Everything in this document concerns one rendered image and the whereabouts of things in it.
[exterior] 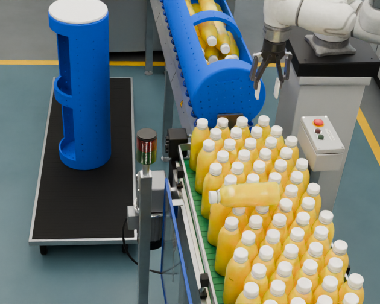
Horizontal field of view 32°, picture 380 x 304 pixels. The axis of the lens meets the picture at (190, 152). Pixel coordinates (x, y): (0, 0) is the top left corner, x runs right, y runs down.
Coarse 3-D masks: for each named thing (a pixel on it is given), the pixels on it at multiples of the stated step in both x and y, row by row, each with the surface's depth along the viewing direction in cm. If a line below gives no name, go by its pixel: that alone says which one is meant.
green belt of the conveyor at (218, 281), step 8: (184, 160) 248; (192, 176) 241; (184, 184) 238; (192, 184) 238; (192, 192) 234; (200, 200) 231; (200, 208) 228; (200, 216) 225; (200, 224) 221; (208, 224) 222; (208, 248) 213; (216, 248) 213; (200, 256) 210; (208, 256) 210; (216, 272) 205; (216, 280) 202; (208, 288) 200; (216, 288) 200; (216, 296) 197
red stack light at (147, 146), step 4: (136, 136) 200; (136, 140) 200; (140, 140) 199; (156, 140) 200; (136, 144) 201; (140, 144) 199; (144, 144) 199; (148, 144) 199; (152, 144) 199; (156, 144) 202; (140, 148) 200; (144, 148) 200; (148, 148) 200; (152, 148) 200
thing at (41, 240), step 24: (120, 96) 416; (48, 120) 392; (120, 120) 396; (48, 144) 373; (120, 144) 377; (48, 168) 356; (72, 168) 357; (96, 168) 358; (120, 168) 360; (48, 192) 341; (72, 192) 342; (96, 192) 343; (120, 192) 344; (48, 216) 327; (72, 216) 328; (96, 216) 329; (120, 216) 330; (48, 240) 315; (72, 240) 316; (96, 240) 317; (120, 240) 318
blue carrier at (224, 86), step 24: (168, 0) 302; (192, 0) 314; (216, 0) 316; (192, 24) 270; (192, 48) 259; (240, 48) 283; (192, 72) 250; (216, 72) 240; (240, 72) 241; (192, 96) 245; (216, 96) 246; (240, 96) 248; (264, 96) 249; (216, 120) 253
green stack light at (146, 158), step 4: (136, 148) 202; (156, 148) 203; (136, 152) 203; (140, 152) 201; (144, 152) 201; (148, 152) 201; (152, 152) 201; (156, 152) 204; (136, 156) 204; (140, 156) 202; (144, 156) 201; (148, 156) 202; (152, 156) 202; (156, 156) 205; (140, 160) 203; (144, 160) 202; (148, 160) 203; (152, 160) 203; (144, 164) 203; (148, 164) 203
